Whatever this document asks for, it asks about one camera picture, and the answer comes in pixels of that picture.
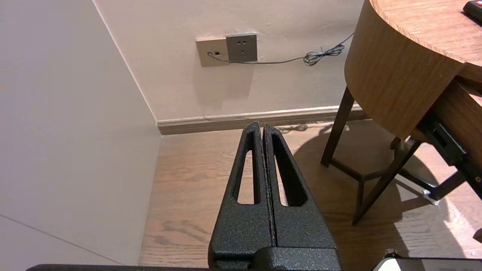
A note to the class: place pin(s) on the silver wall socket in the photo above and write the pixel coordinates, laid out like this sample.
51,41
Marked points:
211,47

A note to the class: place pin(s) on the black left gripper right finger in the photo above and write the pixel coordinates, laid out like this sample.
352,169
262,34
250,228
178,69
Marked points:
305,229

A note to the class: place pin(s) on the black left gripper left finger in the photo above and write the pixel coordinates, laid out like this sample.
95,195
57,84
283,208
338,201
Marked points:
241,229

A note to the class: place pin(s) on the grey baseboard strip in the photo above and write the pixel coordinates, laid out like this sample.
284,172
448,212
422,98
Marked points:
226,122

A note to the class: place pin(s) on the round wooden nightstand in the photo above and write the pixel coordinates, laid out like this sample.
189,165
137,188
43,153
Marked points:
395,75

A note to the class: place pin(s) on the grey white robot base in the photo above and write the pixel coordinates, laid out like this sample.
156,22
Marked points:
433,265

